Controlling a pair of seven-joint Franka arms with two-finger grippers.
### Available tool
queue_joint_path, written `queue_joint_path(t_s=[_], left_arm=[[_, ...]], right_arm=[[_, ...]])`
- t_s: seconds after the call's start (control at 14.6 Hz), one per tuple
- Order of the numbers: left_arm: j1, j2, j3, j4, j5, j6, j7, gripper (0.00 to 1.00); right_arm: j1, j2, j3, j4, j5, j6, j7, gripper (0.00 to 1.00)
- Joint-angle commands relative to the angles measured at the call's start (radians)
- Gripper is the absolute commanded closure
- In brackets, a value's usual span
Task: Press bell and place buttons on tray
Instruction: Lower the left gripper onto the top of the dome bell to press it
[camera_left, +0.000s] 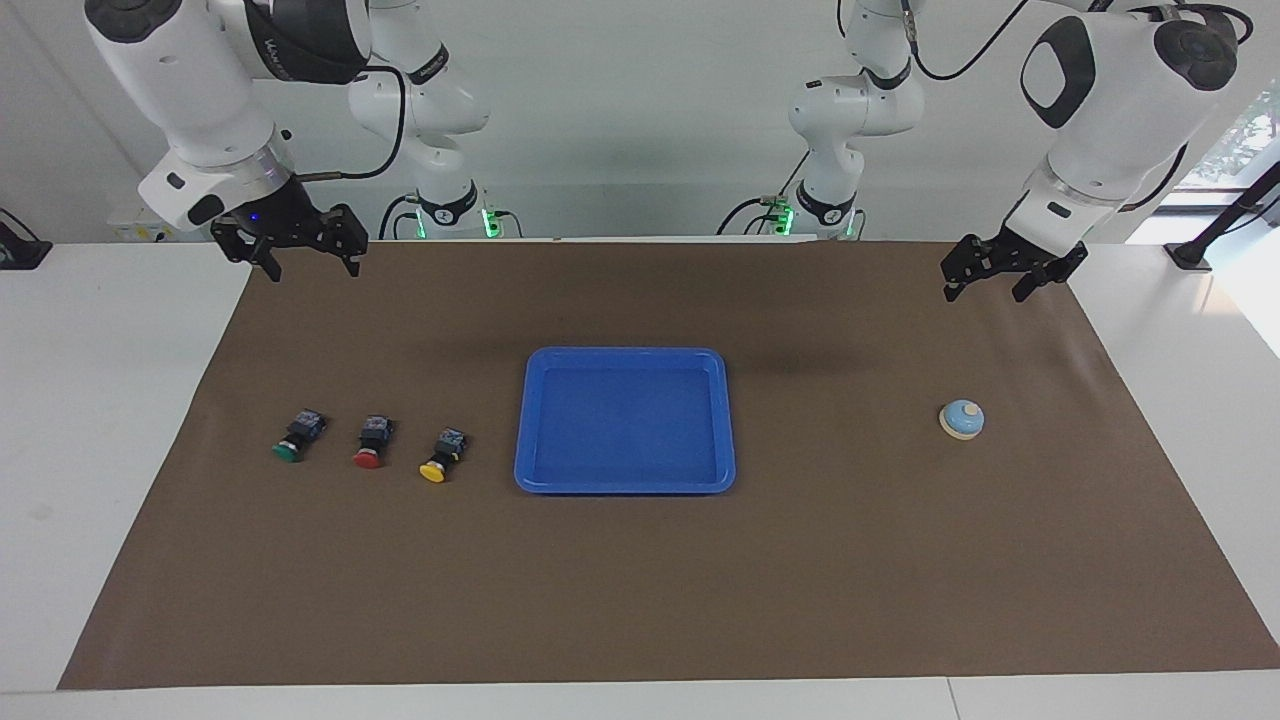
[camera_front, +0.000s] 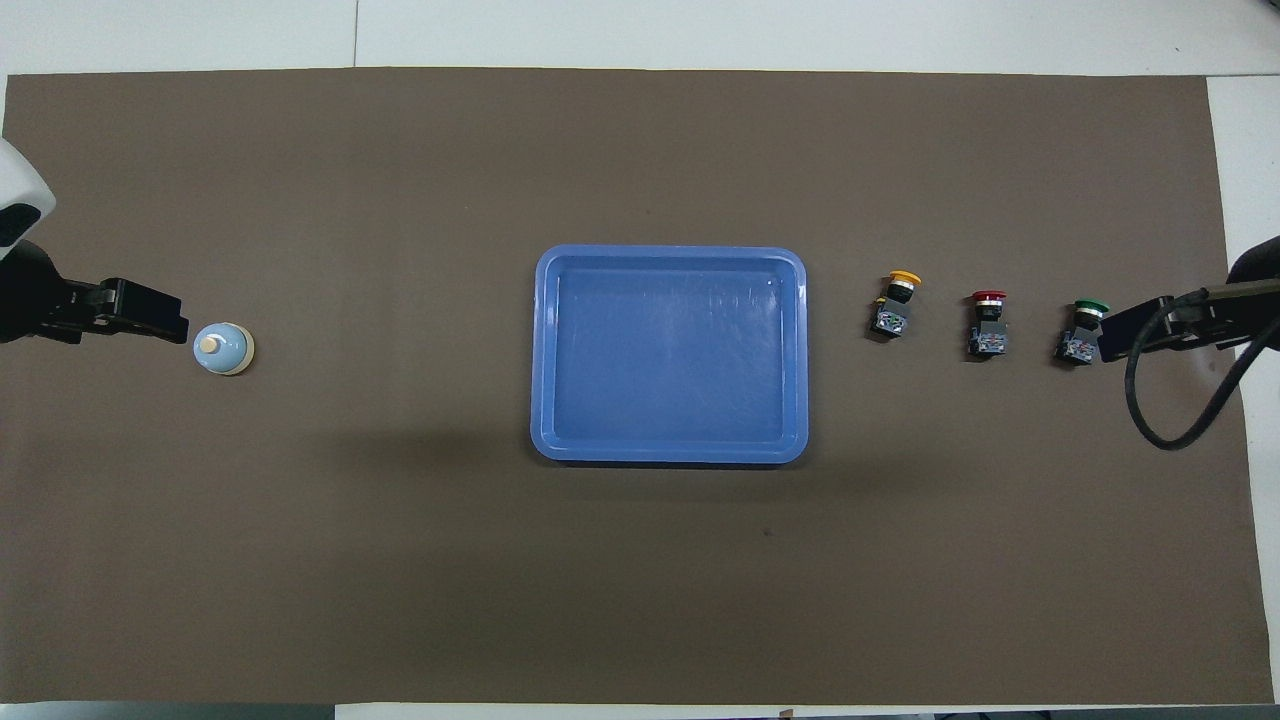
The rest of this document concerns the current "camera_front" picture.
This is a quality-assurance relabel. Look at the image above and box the brown table mat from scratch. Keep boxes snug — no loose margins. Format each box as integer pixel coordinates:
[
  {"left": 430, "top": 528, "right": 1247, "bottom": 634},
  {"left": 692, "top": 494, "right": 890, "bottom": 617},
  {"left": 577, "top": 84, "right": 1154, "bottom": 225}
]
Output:
[{"left": 0, "top": 67, "right": 1276, "bottom": 706}]

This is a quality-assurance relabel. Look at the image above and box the red push button switch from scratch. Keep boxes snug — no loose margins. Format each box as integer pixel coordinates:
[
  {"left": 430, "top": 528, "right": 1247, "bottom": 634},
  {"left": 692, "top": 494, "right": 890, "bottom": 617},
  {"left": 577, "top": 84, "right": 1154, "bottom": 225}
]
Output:
[{"left": 966, "top": 290, "right": 1009, "bottom": 357}]

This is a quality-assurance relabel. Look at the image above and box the yellow push button switch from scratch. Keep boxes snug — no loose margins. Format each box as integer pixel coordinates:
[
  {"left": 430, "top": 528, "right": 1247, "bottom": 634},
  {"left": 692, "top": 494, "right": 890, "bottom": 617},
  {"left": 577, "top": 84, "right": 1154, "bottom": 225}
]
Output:
[{"left": 868, "top": 270, "right": 923, "bottom": 339}]

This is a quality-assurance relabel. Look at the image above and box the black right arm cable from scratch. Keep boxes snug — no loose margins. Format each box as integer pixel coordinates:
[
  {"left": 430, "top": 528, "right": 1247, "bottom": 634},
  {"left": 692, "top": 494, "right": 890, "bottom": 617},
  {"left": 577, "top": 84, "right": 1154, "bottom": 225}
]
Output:
[{"left": 1124, "top": 284, "right": 1280, "bottom": 452}]

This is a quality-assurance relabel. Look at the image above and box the green push button switch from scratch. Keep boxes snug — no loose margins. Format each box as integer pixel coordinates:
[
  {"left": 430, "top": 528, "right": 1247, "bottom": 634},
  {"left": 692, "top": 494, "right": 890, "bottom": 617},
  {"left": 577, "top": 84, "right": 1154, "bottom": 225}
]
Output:
[{"left": 1053, "top": 299, "right": 1111, "bottom": 366}]

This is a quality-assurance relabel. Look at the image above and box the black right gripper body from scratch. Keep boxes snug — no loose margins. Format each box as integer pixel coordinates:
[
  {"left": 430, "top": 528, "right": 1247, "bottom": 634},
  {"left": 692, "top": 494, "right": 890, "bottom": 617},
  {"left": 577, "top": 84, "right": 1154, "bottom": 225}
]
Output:
[{"left": 1225, "top": 236, "right": 1280, "bottom": 351}]

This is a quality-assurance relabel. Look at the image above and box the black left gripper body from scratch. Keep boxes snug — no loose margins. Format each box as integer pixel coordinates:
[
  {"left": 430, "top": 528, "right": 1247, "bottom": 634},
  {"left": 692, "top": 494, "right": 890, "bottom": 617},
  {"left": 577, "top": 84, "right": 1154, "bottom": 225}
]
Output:
[{"left": 0, "top": 240, "right": 73, "bottom": 347}]

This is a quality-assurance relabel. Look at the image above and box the blue plastic tray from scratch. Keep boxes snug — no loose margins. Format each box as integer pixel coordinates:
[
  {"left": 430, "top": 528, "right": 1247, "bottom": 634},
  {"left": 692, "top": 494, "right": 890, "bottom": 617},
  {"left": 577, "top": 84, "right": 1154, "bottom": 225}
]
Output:
[{"left": 530, "top": 245, "right": 809, "bottom": 466}]

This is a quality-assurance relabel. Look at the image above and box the blue service bell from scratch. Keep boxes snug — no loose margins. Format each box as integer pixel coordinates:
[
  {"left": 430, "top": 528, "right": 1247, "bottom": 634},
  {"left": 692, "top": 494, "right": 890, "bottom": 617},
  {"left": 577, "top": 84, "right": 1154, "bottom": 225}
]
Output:
[{"left": 192, "top": 322, "right": 256, "bottom": 377}]

